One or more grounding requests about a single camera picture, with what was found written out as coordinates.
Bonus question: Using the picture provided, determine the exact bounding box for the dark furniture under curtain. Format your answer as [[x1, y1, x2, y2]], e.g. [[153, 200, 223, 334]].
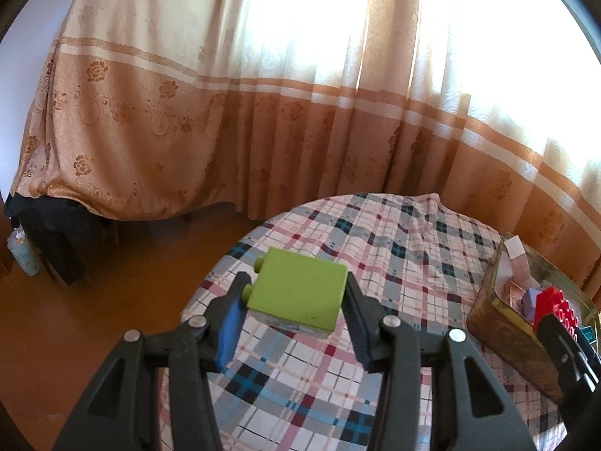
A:
[[4, 194, 115, 286]]

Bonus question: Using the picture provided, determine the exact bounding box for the purple small box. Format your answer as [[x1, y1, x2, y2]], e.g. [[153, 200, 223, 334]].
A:
[[521, 288, 541, 324]]

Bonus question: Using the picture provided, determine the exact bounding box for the copper rectangular box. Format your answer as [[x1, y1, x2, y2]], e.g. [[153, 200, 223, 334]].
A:
[[501, 279, 525, 313]]

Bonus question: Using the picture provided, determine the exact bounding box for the light blue bottle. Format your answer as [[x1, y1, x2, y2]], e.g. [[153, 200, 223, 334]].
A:
[[7, 226, 43, 277]]

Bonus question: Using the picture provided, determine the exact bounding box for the green building block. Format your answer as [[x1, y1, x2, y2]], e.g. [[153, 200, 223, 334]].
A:
[[242, 247, 348, 339]]

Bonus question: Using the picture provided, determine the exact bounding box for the red building block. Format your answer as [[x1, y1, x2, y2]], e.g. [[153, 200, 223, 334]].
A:
[[533, 285, 580, 339]]

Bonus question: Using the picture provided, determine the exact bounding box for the orange cream patterned curtain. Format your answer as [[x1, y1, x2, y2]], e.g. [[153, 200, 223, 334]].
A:
[[10, 0, 600, 299]]

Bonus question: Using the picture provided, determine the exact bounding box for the white red carton box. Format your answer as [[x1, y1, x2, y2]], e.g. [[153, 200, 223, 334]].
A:
[[504, 235, 531, 286]]

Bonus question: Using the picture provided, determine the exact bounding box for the plaid tablecloth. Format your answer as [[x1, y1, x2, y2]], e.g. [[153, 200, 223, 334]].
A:
[[157, 190, 569, 451]]

